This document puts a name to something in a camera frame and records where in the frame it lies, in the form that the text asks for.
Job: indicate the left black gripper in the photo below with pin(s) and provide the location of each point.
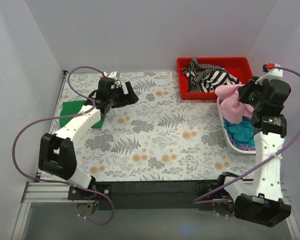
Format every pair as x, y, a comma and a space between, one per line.
125, 93

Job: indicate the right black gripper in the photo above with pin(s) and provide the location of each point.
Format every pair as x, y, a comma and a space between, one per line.
246, 92

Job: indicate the pink t-shirt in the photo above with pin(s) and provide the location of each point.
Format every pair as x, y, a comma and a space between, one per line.
230, 107

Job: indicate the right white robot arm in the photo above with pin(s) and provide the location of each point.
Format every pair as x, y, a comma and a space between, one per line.
264, 204

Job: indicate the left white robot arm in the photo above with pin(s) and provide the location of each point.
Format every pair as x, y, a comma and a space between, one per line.
57, 155

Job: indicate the red plastic bin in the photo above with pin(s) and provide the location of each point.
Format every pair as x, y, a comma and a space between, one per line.
237, 67

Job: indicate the teal t-shirt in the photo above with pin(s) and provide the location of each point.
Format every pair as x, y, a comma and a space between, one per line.
240, 133

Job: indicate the white laundry basket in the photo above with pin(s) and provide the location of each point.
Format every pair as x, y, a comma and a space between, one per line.
228, 142

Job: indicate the lavender t-shirt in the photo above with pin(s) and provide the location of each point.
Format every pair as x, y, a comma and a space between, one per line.
243, 147

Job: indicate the floral table mat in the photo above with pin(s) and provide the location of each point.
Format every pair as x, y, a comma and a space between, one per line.
161, 137

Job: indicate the black white striped shirt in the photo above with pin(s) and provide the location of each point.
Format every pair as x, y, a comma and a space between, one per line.
206, 77

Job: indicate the folded green t-shirt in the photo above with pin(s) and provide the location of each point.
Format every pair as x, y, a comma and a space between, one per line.
72, 108

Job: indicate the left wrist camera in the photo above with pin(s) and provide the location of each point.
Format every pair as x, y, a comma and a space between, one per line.
113, 75

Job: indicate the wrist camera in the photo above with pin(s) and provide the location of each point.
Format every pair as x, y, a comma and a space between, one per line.
272, 72
113, 75

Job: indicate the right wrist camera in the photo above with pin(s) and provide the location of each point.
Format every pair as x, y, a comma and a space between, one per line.
272, 72

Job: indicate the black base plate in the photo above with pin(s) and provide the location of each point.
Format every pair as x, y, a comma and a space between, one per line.
165, 194

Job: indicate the aluminium frame rail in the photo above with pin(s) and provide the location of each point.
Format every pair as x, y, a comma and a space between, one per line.
35, 192

